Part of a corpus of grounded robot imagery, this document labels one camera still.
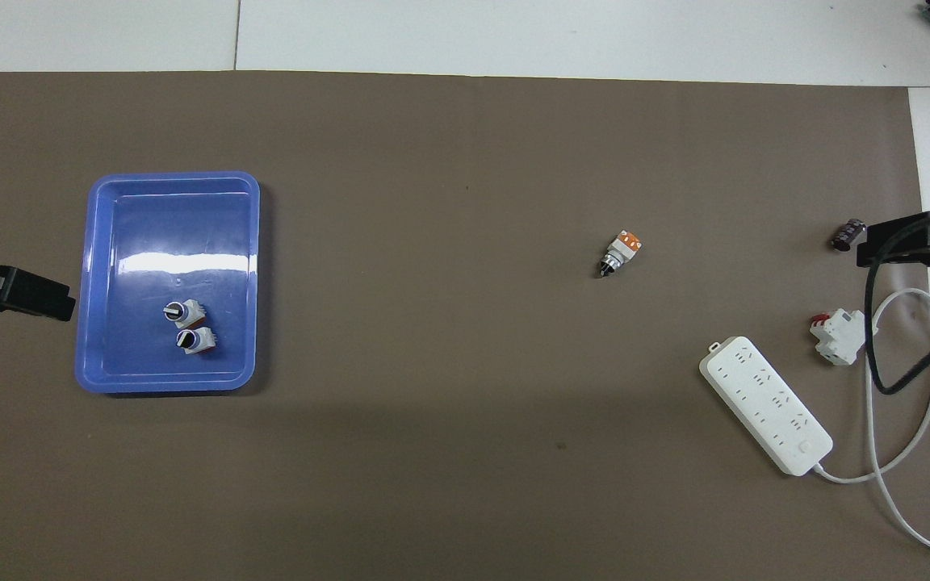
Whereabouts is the white circuit breaker red lever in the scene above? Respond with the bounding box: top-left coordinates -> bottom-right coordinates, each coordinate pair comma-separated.
809,309 -> 870,367

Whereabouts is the blue plastic tray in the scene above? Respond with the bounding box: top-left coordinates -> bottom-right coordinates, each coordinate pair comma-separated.
75,171 -> 262,394

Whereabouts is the white power strip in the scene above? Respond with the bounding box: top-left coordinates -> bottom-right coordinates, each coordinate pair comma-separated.
699,336 -> 834,478

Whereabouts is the brown table mat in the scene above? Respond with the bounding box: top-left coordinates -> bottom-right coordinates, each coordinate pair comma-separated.
0,71 -> 930,581

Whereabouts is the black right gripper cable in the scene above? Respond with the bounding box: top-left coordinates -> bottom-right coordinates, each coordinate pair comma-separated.
866,208 -> 930,396

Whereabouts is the white power cable with plug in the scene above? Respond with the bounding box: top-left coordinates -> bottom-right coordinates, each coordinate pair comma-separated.
814,288 -> 930,559

